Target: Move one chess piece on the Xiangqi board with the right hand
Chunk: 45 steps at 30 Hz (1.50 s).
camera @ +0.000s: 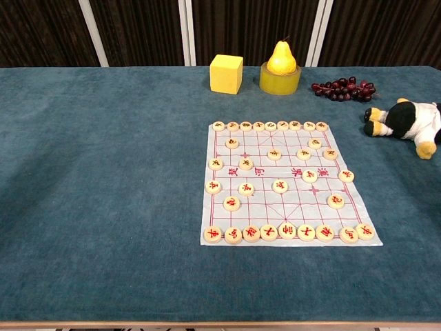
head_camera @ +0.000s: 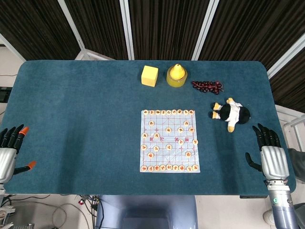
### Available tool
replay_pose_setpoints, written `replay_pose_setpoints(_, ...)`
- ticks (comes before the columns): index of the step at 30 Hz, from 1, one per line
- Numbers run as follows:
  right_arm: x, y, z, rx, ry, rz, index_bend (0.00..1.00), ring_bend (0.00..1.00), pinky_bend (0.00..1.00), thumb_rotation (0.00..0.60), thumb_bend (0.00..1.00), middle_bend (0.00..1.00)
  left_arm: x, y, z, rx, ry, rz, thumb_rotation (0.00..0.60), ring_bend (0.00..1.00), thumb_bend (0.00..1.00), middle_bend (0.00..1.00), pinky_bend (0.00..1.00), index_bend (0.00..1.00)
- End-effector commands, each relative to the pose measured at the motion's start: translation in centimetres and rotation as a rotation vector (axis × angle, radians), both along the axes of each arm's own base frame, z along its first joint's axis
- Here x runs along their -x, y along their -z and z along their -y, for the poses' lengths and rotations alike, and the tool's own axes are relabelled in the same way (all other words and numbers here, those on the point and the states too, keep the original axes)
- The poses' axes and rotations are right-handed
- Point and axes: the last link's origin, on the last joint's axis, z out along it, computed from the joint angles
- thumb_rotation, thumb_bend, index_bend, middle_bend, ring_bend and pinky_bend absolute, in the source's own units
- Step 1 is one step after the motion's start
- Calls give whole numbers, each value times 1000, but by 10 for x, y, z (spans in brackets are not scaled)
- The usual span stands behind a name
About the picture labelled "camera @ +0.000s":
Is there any white metal frame post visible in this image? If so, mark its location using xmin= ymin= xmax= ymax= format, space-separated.
xmin=305 ymin=0 xmax=335 ymax=68
xmin=178 ymin=0 xmax=197 ymax=67
xmin=78 ymin=0 xmax=110 ymax=68

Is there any yellow foam cube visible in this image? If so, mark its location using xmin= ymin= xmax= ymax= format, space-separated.
xmin=209 ymin=54 xmax=244 ymax=94

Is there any black white plush toy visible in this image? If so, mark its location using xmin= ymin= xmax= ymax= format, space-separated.
xmin=363 ymin=97 xmax=441 ymax=160

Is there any white chinese chess board sheet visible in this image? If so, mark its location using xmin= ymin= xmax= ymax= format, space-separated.
xmin=200 ymin=123 xmax=384 ymax=248

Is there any yellow tape roll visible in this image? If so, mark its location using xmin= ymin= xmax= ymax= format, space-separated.
xmin=258 ymin=61 xmax=302 ymax=95

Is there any dark red grape bunch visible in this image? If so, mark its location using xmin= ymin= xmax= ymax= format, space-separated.
xmin=311 ymin=76 xmax=377 ymax=103

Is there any blue velvet table cloth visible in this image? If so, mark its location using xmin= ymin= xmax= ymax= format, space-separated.
xmin=0 ymin=65 xmax=441 ymax=325

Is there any yellow pear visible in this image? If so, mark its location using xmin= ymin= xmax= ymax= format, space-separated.
xmin=266 ymin=35 xmax=298 ymax=76

